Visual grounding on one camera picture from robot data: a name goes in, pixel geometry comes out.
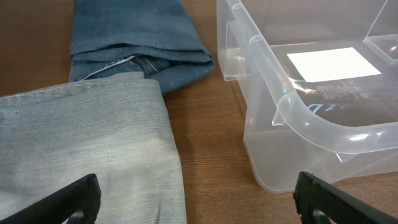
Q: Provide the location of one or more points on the dark blue jeans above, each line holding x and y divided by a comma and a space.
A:
155, 37

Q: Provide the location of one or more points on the light blue jeans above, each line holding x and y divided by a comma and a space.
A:
117, 128

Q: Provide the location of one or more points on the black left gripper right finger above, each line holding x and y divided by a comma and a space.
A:
319, 202

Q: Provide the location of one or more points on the clear plastic storage container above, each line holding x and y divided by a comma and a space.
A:
319, 78

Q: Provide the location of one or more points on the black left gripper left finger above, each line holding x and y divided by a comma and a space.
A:
77, 203

